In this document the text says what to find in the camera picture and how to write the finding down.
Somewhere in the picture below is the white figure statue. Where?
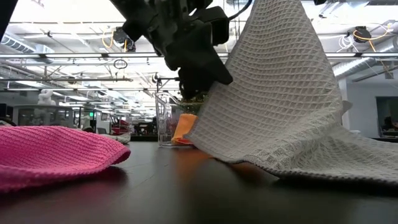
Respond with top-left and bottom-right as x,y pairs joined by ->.
37,89 -> 57,106

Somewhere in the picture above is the long ceiling light bar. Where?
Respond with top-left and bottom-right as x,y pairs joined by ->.
0,52 -> 398,59

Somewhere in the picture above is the clear plastic bin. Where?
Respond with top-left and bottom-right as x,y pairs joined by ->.
154,91 -> 200,147

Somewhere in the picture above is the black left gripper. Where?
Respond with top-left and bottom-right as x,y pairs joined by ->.
109,0 -> 234,101

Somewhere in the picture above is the pink microfiber towel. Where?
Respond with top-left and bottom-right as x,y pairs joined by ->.
0,125 -> 132,193

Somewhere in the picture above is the grey waffle towel with tag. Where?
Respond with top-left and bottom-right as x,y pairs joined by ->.
184,0 -> 398,187

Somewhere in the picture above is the black ceiling cable reel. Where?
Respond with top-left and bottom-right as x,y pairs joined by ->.
102,26 -> 137,53
353,26 -> 373,44

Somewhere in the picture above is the black hanging ring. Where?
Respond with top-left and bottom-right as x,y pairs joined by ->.
113,58 -> 129,70

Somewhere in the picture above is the orange microfiber towel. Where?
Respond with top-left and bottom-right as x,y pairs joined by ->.
170,113 -> 199,146

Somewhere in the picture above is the black aluminium table frame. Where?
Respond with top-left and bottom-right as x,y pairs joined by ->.
130,134 -> 160,142

